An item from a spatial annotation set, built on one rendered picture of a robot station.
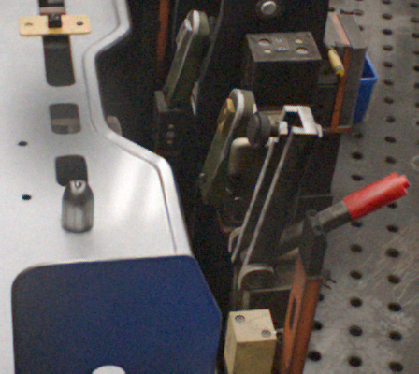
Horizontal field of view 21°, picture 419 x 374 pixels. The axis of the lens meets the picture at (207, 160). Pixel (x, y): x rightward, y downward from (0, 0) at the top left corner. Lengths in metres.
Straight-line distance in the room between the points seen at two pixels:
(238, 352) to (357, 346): 0.51
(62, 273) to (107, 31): 0.80
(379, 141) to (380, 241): 0.22
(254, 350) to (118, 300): 0.34
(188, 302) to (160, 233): 0.48
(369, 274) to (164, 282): 0.93
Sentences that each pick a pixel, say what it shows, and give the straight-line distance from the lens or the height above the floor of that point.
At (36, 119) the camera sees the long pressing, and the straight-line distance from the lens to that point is 1.23.
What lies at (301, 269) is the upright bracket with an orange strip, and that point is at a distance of 0.87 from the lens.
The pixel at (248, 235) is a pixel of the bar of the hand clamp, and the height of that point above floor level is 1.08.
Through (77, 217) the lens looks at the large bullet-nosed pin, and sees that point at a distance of 1.09.
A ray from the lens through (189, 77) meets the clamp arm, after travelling 1.25.
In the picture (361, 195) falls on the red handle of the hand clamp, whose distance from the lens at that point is 0.97.
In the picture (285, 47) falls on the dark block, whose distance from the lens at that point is 1.16.
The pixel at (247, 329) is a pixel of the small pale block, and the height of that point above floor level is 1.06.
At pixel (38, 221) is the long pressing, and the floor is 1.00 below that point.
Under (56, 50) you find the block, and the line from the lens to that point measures 1.38.
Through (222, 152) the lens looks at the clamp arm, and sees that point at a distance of 1.12.
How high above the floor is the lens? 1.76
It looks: 40 degrees down
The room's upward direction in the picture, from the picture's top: 6 degrees clockwise
